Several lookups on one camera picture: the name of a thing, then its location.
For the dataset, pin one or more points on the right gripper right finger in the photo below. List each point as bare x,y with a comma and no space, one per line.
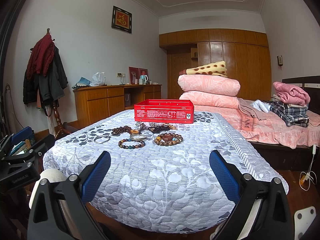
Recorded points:
261,208

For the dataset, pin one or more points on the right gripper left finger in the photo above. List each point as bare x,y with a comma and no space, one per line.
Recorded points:
59,209

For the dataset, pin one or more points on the wooden sideboard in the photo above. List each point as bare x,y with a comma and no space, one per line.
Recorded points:
97,103

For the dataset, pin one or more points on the silver bangle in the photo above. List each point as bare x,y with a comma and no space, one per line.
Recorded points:
102,139

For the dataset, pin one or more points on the blue cloth on sideboard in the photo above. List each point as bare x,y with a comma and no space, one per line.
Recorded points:
83,82

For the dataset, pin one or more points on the pink bed cover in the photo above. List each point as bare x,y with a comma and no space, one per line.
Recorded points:
271,129

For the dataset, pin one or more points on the plaid folded clothes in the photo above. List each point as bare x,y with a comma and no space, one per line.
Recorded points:
291,115

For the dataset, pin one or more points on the white plastic bag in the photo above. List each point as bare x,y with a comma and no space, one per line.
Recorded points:
98,79

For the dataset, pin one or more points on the white floral quilted cover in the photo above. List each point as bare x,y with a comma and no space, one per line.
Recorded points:
169,189

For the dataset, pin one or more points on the white cloth on bed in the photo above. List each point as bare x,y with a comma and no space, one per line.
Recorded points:
261,106

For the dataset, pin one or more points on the pink folded blanket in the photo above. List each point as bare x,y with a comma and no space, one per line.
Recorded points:
291,94

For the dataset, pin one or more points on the red photo frames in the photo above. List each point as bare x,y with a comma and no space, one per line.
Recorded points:
135,74

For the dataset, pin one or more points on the dark wooden headboard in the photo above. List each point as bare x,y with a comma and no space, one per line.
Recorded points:
311,85

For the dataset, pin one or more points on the lower pink folded quilt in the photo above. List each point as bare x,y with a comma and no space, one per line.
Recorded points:
208,99

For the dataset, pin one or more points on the white kettle with pink lid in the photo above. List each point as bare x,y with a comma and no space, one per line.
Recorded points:
143,78

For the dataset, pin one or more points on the red tin box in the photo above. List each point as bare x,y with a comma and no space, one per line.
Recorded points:
172,111

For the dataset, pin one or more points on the yellow spotted blanket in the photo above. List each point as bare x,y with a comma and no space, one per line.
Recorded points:
216,69

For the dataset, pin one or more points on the framed red calligraphy picture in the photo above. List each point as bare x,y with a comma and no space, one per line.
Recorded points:
121,20

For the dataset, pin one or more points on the wooden wardrobe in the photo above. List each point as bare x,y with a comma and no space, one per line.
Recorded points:
246,54

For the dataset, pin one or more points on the wall phone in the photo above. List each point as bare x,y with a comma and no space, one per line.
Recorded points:
280,60

